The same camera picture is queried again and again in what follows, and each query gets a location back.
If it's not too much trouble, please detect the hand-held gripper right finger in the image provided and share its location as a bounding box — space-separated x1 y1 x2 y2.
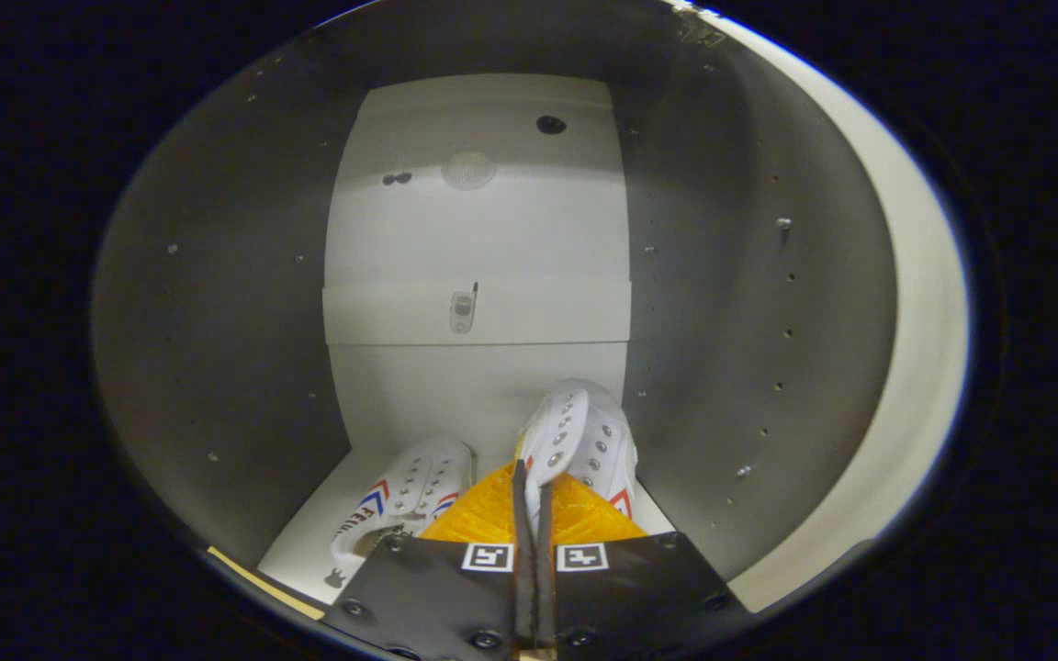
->
538 473 755 661

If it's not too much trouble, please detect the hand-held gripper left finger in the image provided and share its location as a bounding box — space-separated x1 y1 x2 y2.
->
322 462 530 661

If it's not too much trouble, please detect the white shoe red blue print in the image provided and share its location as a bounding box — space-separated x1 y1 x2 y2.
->
329 438 476 566
516 378 638 532

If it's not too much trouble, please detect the grey shoe cabinet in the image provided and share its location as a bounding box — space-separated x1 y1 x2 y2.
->
93 0 899 627

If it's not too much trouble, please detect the white shoe cabinet door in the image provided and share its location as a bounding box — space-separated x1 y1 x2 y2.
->
676 0 971 614

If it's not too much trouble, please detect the white cabinet shelf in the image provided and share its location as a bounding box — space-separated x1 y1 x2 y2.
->
258 445 677 609

